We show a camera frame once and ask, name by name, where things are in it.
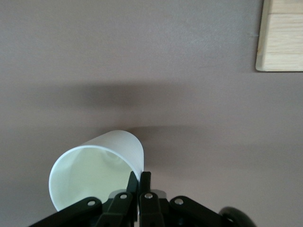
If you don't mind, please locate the brown table mat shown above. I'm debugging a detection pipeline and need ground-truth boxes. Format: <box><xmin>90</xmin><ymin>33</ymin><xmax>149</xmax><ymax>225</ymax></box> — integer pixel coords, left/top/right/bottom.
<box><xmin>0</xmin><ymin>0</ymin><xmax>303</xmax><ymax>227</ymax></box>

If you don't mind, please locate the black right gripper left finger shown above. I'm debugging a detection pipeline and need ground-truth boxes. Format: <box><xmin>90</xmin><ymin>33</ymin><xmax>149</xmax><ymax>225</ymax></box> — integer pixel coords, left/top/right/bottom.
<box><xmin>94</xmin><ymin>171</ymin><xmax>140</xmax><ymax>227</ymax></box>

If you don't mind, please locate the white plastic cup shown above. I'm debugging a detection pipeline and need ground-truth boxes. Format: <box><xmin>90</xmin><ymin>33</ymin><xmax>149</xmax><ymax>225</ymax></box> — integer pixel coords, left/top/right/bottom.
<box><xmin>48</xmin><ymin>130</ymin><xmax>145</xmax><ymax>212</ymax></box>

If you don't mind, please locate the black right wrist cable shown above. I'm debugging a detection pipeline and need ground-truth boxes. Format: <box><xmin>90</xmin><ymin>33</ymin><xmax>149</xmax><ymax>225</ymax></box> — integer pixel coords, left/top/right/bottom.
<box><xmin>219</xmin><ymin>206</ymin><xmax>258</xmax><ymax>227</ymax></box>

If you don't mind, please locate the wooden cutting board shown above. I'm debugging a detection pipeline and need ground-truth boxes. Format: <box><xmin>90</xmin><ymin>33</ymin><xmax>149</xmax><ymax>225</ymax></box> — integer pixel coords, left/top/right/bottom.
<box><xmin>255</xmin><ymin>0</ymin><xmax>303</xmax><ymax>72</ymax></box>

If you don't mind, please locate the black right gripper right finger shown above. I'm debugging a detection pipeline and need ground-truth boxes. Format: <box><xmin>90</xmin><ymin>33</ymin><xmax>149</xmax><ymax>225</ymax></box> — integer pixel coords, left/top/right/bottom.
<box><xmin>139</xmin><ymin>171</ymin><xmax>166</xmax><ymax>227</ymax></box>

